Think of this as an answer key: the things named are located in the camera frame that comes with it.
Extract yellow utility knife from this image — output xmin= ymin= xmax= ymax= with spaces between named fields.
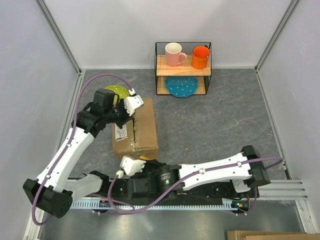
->
xmin=139 ymin=155 xmax=150 ymax=161

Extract brown cardboard express box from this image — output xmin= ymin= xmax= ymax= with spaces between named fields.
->
xmin=112 ymin=97 xmax=160 ymax=160

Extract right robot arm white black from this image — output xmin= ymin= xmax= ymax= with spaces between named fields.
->
xmin=121 ymin=145 xmax=271 ymax=201

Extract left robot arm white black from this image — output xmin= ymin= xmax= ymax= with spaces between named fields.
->
xmin=23 ymin=88 xmax=144 ymax=218

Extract green dotted plate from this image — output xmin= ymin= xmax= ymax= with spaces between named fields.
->
xmin=105 ymin=85 xmax=130 ymax=105

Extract blue dotted plate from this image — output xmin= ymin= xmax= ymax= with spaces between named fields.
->
xmin=164 ymin=76 xmax=198 ymax=98

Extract pink mug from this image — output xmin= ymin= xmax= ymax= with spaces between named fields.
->
xmin=165 ymin=42 xmax=188 ymax=67

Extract orange mug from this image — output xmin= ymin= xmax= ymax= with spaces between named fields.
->
xmin=191 ymin=46 xmax=211 ymax=70

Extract cardboard sheet corner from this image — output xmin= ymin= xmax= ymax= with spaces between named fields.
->
xmin=226 ymin=230 xmax=320 ymax=240

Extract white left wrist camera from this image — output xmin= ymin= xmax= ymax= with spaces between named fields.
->
xmin=124 ymin=95 xmax=144 ymax=117

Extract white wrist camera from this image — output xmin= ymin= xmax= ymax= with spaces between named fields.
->
xmin=124 ymin=95 xmax=144 ymax=117
xmin=120 ymin=156 xmax=146 ymax=177

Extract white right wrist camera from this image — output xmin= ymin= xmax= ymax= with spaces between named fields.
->
xmin=120 ymin=156 xmax=146 ymax=177

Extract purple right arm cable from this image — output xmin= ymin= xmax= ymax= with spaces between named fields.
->
xmin=108 ymin=156 xmax=285 ymax=212

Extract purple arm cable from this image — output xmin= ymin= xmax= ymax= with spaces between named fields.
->
xmin=108 ymin=156 xmax=285 ymax=212
xmin=32 ymin=73 xmax=136 ymax=226

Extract black wire wooden shelf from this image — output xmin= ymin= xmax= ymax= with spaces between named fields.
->
xmin=154 ymin=41 xmax=212 ymax=96

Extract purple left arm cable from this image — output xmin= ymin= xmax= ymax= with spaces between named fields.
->
xmin=32 ymin=73 xmax=136 ymax=226

